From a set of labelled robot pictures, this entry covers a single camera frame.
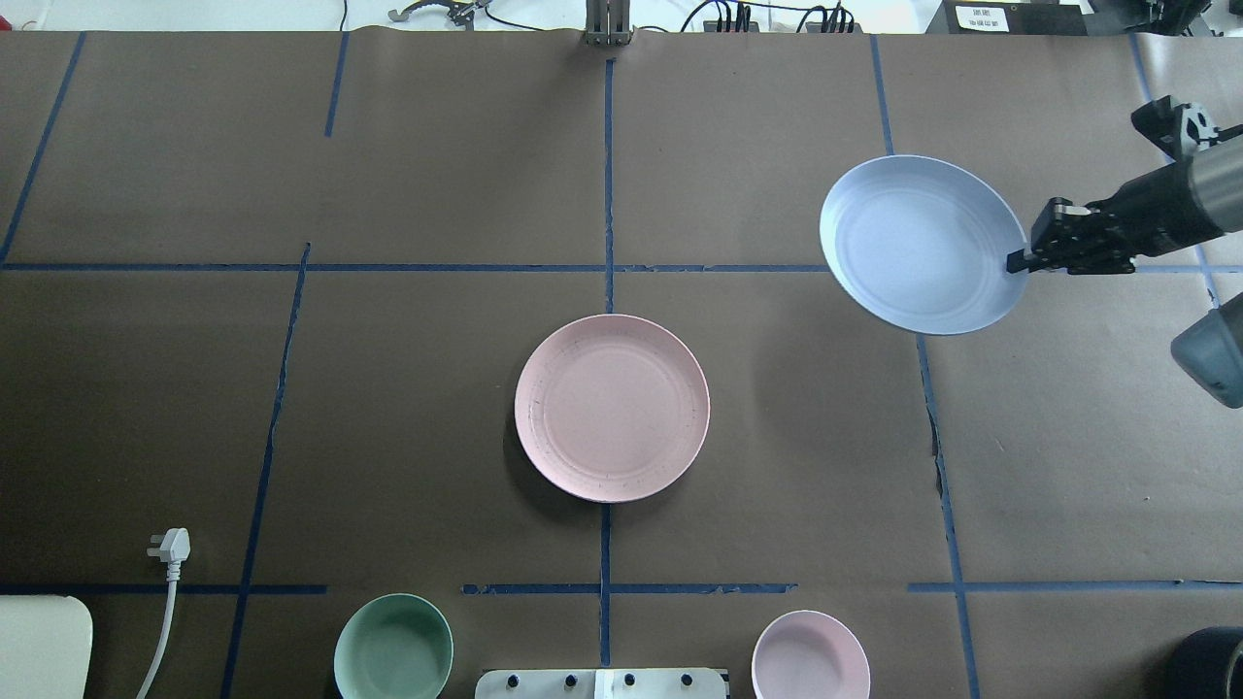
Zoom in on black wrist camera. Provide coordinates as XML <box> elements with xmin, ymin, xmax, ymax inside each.
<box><xmin>1130</xmin><ymin>95</ymin><xmax>1242</xmax><ymax>162</ymax></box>

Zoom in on black tape roll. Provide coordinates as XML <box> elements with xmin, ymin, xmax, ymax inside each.
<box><xmin>1162</xmin><ymin>626</ymin><xmax>1242</xmax><ymax>698</ymax></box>

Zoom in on black power strip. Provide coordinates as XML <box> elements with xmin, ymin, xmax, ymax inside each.
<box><xmin>704</xmin><ymin>1</ymin><xmax>864</xmax><ymax>35</ymax></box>

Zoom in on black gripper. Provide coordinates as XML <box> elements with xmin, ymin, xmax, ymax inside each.
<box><xmin>1006</xmin><ymin>197</ymin><xmax>1136</xmax><ymax>275</ymax></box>

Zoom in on aluminium frame post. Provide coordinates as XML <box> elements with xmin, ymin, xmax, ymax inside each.
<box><xmin>583</xmin><ymin>0</ymin><xmax>633</xmax><ymax>49</ymax></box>

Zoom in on white post base bracket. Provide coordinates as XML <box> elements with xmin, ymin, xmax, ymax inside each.
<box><xmin>474</xmin><ymin>667</ymin><xmax>731</xmax><ymax>698</ymax></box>

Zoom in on white power plug cable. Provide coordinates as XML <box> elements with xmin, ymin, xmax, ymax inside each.
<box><xmin>134</xmin><ymin>527</ymin><xmax>191</xmax><ymax>699</ymax></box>

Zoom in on pink bowl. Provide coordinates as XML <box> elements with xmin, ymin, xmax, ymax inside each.
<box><xmin>751</xmin><ymin>609</ymin><xmax>873</xmax><ymax>698</ymax></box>

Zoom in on green bowl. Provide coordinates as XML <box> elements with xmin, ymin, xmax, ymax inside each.
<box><xmin>333</xmin><ymin>593</ymin><xmax>454</xmax><ymax>698</ymax></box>

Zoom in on blue plate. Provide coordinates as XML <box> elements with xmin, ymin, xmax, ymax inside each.
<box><xmin>820</xmin><ymin>154</ymin><xmax>1028</xmax><ymax>336</ymax></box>

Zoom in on pink plate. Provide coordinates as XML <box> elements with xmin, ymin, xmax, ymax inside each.
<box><xmin>515</xmin><ymin>313</ymin><xmax>712</xmax><ymax>504</ymax></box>

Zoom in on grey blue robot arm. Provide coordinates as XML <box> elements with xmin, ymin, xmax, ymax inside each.
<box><xmin>1006</xmin><ymin>146</ymin><xmax>1242</xmax><ymax>409</ymax></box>

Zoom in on white box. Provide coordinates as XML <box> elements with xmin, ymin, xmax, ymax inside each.
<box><xmin>1</xmin><ymin>595</ymin><xmax>93</xmax><ymax>698</ymax></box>

